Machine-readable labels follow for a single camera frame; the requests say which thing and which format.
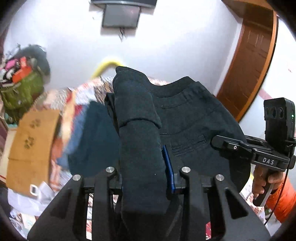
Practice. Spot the wooden door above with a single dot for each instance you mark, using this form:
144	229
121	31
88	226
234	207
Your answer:
250	62

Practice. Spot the small white device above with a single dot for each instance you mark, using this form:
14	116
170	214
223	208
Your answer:
34	190

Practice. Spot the dark teal folded garment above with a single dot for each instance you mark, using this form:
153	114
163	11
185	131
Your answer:
99	144

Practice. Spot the small wall monitor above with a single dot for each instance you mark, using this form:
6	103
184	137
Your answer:
121	16

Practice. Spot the orange sleeved forearm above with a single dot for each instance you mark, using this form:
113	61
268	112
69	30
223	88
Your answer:
282	201

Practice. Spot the wooden lap desk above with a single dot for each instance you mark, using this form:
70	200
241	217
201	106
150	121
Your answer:
29	158

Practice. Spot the white cloth pile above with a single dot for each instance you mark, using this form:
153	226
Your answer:
32	205

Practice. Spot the black pants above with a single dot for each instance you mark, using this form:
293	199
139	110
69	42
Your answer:
183	116

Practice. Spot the blue denim garment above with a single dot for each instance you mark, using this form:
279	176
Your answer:
75	138

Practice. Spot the orange box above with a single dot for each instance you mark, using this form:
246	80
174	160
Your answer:
24	71

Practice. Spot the green camouflage storage bag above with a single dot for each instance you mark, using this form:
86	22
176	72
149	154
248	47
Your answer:
19	98

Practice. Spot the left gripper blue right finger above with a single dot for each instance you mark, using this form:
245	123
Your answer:
186	182

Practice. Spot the person's right hand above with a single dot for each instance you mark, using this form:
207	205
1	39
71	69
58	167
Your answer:
260	180

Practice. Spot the yellow foam hoop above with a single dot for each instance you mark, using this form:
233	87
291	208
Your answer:
103	67

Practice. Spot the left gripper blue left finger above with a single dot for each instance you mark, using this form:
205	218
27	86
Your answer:
107	184

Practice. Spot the wooden overhead cabinet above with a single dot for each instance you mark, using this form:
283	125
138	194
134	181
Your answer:
252	9

